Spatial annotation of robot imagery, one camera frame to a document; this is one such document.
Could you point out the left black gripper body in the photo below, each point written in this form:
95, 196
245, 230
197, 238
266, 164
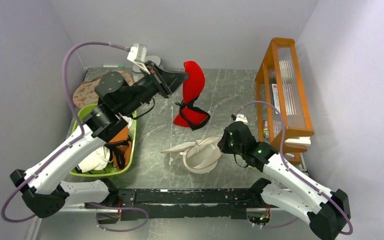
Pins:
144, 90

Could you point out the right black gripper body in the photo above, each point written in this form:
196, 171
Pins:
228, 146

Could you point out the red bra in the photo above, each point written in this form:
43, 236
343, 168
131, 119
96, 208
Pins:
191, 116

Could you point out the beige mesh laundry bag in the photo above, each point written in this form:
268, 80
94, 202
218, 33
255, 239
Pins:
198, 156

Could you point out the orange bra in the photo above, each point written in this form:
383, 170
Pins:
120, 148

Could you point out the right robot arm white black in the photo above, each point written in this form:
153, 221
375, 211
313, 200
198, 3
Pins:
326, 211

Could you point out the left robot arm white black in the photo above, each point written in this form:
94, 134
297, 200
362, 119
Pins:
43, 188

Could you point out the white mesh laundry bag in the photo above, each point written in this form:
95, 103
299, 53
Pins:
139, 65

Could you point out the green white marker pen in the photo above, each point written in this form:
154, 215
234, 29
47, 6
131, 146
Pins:
113, 66

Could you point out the orange wooden rack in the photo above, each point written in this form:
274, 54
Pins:
279, 82

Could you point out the floral patterned fabric pad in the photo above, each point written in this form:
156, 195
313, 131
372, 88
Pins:
85, 94

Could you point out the green plastic basin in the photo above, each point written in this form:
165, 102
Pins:
109, 171

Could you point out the white bras in basin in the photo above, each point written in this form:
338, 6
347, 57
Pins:
99, 160

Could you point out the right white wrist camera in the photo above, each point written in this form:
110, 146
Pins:
239, 118

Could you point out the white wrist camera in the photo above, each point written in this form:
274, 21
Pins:
239, 118
137, 54

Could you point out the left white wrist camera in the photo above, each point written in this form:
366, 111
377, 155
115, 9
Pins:
137, 54

